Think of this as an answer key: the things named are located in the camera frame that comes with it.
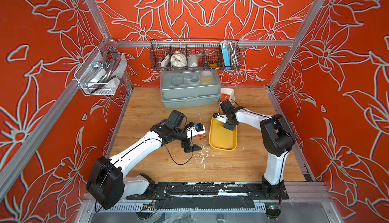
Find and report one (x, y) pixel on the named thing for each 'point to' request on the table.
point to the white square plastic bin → (229, 91)
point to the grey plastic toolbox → (193, 88)
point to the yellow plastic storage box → (221, 138)
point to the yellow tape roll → (206, 77)
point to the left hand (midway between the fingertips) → (199, 137)
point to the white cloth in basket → (178, 60)
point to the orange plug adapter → (224, 97)
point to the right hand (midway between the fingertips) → (227, 121)
